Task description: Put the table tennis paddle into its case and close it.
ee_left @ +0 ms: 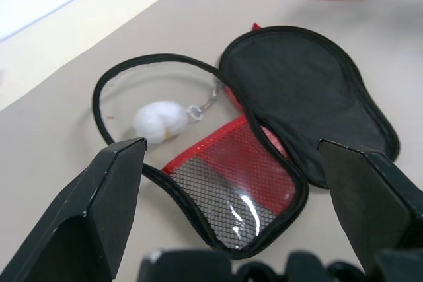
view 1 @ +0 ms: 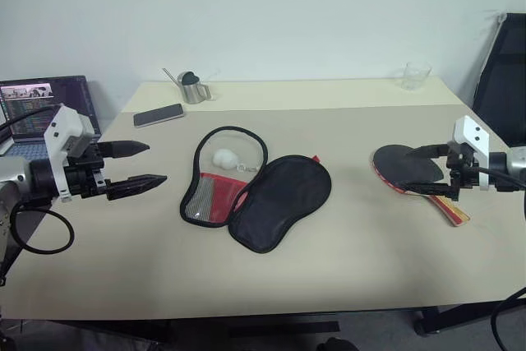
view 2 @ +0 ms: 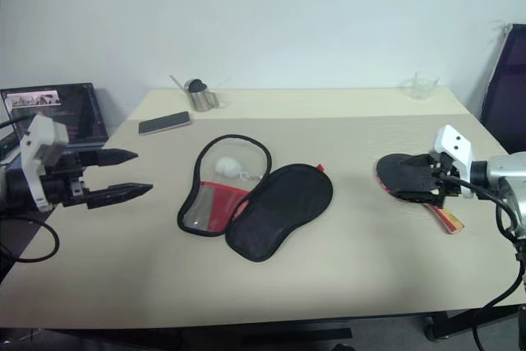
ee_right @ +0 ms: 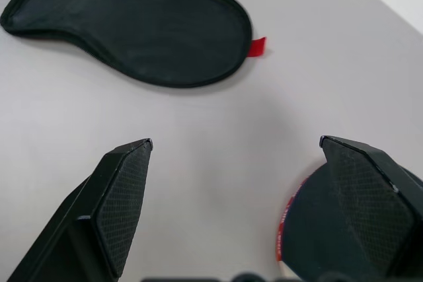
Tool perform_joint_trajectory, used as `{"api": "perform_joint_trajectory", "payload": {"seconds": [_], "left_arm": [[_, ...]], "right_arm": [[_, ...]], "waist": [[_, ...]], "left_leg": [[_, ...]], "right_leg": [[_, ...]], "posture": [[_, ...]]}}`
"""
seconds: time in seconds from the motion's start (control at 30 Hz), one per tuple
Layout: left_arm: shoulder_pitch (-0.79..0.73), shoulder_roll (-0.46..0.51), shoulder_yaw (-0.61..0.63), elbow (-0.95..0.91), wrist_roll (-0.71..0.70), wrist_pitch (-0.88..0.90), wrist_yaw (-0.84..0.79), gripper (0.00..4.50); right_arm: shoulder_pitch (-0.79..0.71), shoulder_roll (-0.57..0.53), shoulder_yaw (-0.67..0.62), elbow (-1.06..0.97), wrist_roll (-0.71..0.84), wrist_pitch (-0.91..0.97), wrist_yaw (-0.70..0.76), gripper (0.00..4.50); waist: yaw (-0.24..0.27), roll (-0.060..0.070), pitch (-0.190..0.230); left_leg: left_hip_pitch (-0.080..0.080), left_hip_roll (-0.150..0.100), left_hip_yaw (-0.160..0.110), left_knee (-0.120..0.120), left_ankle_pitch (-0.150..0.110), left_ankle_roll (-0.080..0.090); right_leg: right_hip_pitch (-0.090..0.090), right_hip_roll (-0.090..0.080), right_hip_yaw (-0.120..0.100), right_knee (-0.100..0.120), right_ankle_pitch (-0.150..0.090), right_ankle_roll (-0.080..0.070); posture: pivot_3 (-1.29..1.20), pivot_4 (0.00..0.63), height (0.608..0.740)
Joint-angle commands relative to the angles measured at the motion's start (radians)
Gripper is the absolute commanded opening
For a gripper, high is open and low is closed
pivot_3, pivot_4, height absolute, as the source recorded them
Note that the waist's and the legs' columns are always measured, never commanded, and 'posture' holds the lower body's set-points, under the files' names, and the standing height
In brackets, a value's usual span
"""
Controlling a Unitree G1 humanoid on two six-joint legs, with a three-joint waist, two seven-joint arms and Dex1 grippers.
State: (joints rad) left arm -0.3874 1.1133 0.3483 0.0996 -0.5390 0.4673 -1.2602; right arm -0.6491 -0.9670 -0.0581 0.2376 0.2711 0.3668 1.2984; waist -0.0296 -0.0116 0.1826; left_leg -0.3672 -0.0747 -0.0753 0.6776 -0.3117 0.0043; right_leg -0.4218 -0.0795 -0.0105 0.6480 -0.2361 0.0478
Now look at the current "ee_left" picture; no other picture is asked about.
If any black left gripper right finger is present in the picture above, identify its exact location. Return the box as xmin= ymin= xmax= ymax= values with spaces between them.
xmin=317 ymin=138 xmax=423 ymax=276

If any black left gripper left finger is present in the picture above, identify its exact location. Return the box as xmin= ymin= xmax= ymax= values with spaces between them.
xmin=0 ymin=137 xmax=148 ymax=282

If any white fluffy ball keychain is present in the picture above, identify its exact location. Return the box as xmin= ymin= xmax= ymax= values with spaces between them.
xmin=132 ymin=75 xmax=227 ymax=145

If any black and red paddle case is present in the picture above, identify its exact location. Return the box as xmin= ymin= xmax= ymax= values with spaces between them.
xmin=91 ymin=22 xmax=399 ymax=260

